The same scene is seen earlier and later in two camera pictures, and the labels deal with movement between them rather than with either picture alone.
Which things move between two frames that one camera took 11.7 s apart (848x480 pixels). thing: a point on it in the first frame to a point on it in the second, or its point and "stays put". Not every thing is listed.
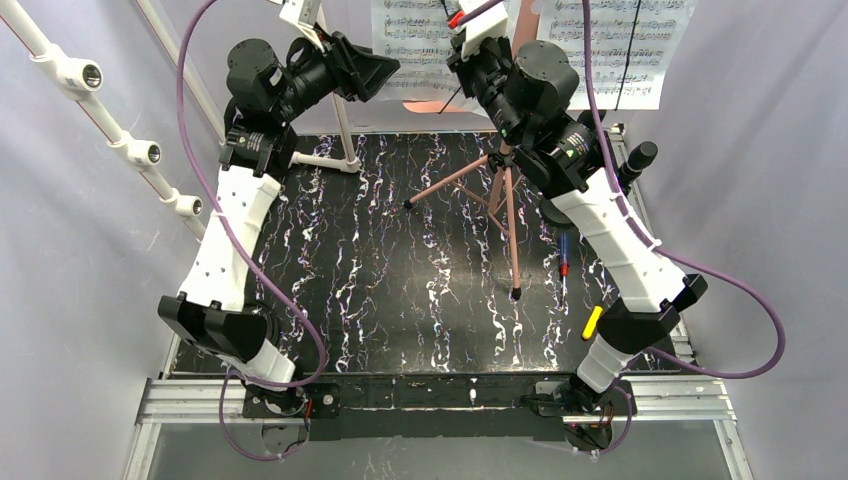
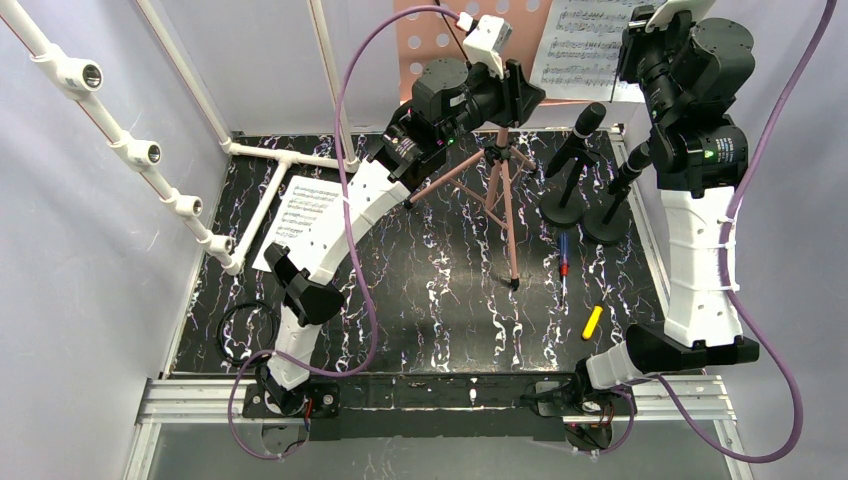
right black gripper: (468, 66) to (626, 56)
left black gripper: (340, 59) to (521, 89)
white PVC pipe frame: (74, 75) stays put
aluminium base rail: (207, 405) stays put
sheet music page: (416, 35) to (303, 204)
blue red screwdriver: (564, 267) stays put
